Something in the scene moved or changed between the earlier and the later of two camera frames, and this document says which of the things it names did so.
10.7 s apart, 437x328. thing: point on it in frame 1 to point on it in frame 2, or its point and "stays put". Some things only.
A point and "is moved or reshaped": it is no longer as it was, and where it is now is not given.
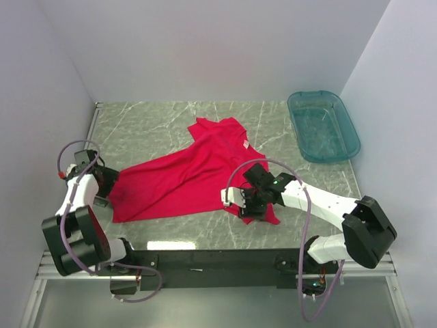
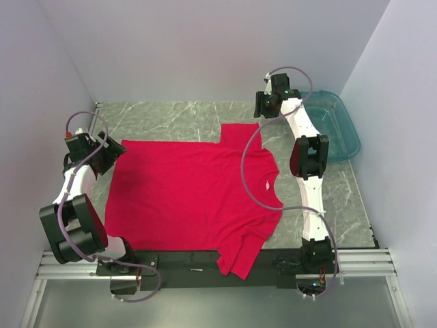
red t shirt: (188, 182) is moved or reshaped
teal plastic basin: (323, 128) stays put
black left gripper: (110, 176) to (115, 147)
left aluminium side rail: (91, 124) stays put
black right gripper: (249, 212) to (259, 106)
